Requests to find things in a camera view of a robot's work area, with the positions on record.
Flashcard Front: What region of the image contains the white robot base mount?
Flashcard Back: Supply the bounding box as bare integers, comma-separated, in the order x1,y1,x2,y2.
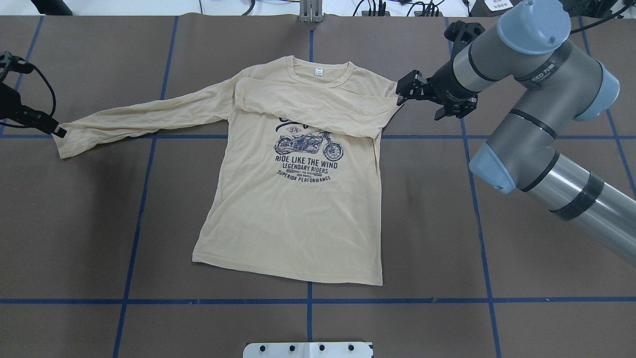
242,342,374,358

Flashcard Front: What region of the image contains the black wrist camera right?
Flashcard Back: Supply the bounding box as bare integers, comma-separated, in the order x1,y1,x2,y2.
444,20,486,46

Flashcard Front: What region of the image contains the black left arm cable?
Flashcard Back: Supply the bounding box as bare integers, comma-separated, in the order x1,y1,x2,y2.
20,62,58,120

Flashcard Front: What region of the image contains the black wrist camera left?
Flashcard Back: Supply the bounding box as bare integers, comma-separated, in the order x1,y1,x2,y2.
0,52,35,79

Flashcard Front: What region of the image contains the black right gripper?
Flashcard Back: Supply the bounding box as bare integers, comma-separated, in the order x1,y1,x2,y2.
396,63,478,121

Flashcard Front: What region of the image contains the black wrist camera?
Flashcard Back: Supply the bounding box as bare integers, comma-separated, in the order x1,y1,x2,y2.
0,52,35,79
444,20,486,46

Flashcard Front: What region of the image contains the beige long-sleeve graphic shirt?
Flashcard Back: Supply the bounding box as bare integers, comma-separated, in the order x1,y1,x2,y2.
55,55,399,286

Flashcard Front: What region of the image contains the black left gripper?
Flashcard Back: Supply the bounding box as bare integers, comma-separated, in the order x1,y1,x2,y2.
0,84,67,138

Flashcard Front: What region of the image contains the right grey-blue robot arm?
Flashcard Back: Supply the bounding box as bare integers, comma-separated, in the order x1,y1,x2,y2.
396,0,636,264

